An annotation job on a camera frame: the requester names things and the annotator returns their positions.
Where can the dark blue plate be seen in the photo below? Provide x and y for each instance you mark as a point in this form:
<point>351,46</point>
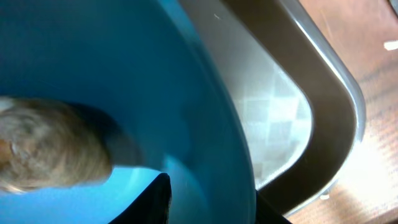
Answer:
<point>129,60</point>

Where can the brown serving tray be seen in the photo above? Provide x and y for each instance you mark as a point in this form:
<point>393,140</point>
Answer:
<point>302,112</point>

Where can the brown pastry piece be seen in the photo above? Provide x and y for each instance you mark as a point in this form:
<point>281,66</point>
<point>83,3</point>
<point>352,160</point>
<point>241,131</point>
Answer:
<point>47,144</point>

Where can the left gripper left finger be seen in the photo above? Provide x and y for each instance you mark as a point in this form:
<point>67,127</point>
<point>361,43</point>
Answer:
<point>151,206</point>

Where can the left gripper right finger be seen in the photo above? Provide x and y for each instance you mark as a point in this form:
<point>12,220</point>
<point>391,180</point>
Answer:
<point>265,214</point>

